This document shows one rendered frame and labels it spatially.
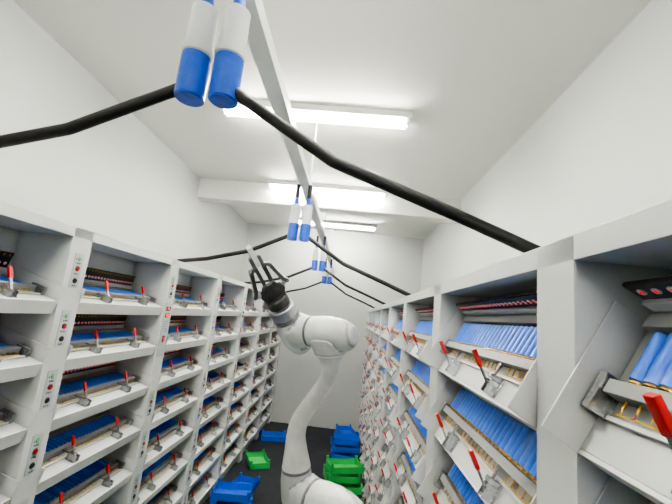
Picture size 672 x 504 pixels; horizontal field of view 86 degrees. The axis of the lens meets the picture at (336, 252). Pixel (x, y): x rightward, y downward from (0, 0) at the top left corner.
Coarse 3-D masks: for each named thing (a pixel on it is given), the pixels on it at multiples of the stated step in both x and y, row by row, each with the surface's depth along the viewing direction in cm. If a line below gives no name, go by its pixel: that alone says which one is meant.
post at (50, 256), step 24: (24, 240) 125; (48, 240) 125; (72, 240) 125; (24, 264) 124; (48, 264) 123; (72, 264) 125; (72, 288) 126; (72, 312) 127; (48, 336) 119; (48, 360) 119; (0, 384) 117; (24, 384) 116; (48, 408) 121; (48, 432) 122; (0, 456) 113; (24, 456) 113; (24, 480) 114
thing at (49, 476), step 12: (120, 408) 181; (132, 420) 178; (144, 420) 179; (108, 432) 165; (132, 432) 173; (84, 444) 149; (96, 444) 153; (108, 444) 156; (120, 444) 164; (84, 456) 142; (96, 456) 148; (48, 468) 128; (60, 468) 131; (72, 468) 135; (48, 480) 124; (60, 480) 131; (36, 492) 120
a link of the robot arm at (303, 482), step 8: (288, 480) 119; (296, 480) 119; (304, 480) 119; (312, 480) 119; (288, 488) 119; (296, 488) 117; (304, 488) 117; (288, 496) 118; (296, 496) 116; (304, 496) 115
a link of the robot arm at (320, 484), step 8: (320, 480) 119; (312, 488) 116; (320, 488) 115; (328, 488) 114; (336, 488) 114; (344, 488) 116; (312, 496) 113; (320, 496) 112; (328, 496) 112; (336, 496) 111; (344, 496) 111; (352, 496) 112
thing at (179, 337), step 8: (176, 320) 241; (184, 320) 253; (168, 328) 228; (176, 328) 214; (184, 328) 246; (192, 328) 256; (200, 328) 256; (168, 336) 196; (176, 336) 213; (184, 336) 232; (192, 336) 239; (200, 336) 251; (208, 336) 255; (168, 344) 199; (176, 344) 208; (184, 344) 219; (192, 344) 231; (200, 344) 245
